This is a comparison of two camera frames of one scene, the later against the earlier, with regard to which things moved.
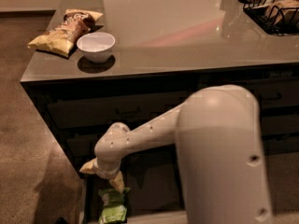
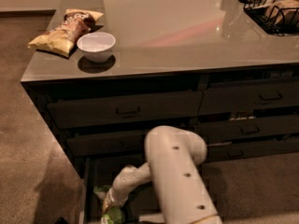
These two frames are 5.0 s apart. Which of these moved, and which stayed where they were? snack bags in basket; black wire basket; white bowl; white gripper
Moved: white gripper
Stayed: white bowl; snack bags in basket; black wire basket
